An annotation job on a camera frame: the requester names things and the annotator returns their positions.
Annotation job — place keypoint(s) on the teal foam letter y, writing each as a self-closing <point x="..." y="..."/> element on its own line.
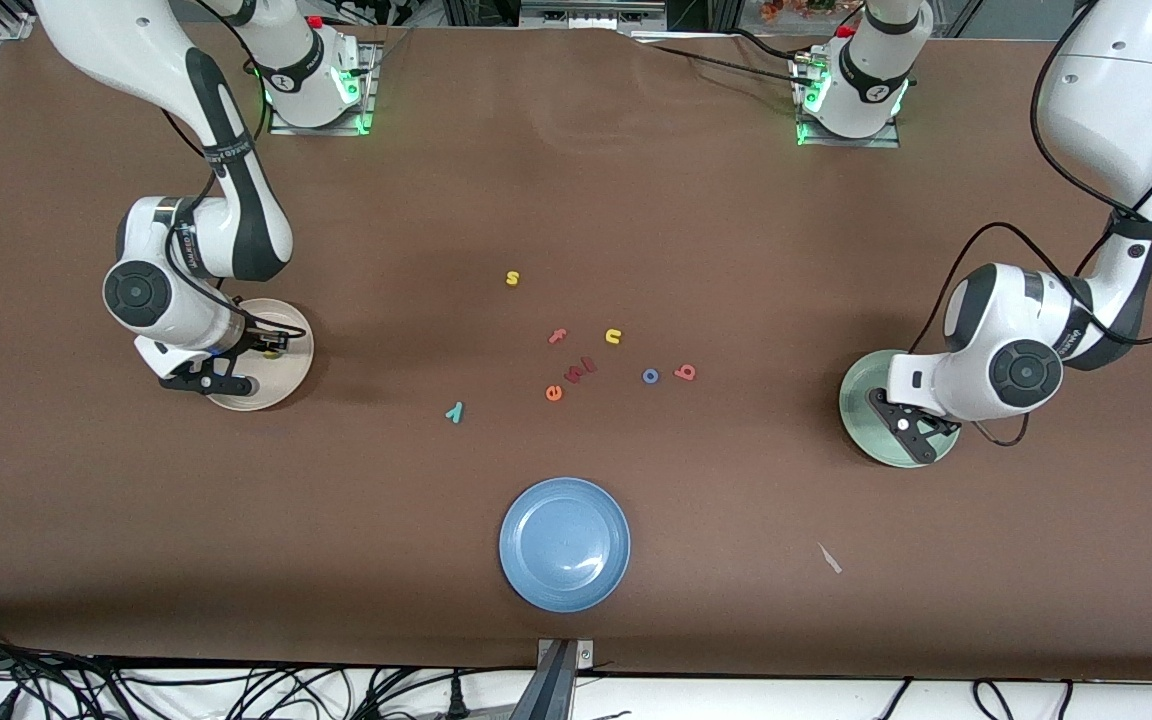
<point x="454" y="412"/>

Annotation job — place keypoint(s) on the light green round plate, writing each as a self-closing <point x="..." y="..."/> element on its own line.
<point x="854" y="410"/>

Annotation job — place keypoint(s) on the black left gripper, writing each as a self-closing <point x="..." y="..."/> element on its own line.
<point x="931" y="421"/>

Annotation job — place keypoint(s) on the small white paper scrap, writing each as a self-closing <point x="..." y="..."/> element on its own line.
<point x="829" y="558"/>

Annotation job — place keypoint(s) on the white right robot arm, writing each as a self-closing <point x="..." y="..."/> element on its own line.
<point x="136" y="40"/>

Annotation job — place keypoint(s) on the grey electronics box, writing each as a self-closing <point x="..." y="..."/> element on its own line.
<point x="591" y="14"/>

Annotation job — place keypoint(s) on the blue round plate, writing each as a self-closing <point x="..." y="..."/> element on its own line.
<point x="564" y="545"/>

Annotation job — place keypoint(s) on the beige brown round plate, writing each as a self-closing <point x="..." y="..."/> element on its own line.
<point x="292" y="378"/>

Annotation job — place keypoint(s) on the orange decorative object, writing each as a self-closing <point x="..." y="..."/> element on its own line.
<point x="796" y="8"/>

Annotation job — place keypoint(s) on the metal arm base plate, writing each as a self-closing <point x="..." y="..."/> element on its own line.
<point x="366" y="105"/>
<point x="876" y="143"/>

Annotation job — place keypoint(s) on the grey camera mount pole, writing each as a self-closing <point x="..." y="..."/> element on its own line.
<point x="548" y="690"/>

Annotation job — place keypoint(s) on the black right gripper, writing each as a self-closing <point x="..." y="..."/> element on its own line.
<point x="254" y="342"/>

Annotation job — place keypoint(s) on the metal table edge bracket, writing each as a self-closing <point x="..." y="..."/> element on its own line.
<point x="584" y="655"/>

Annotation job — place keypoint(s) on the brown table cover sheet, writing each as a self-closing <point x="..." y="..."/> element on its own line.
<point x="576" y="150"/>

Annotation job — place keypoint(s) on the black power plug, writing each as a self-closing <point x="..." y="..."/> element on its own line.
<point x="456" y="700"/>

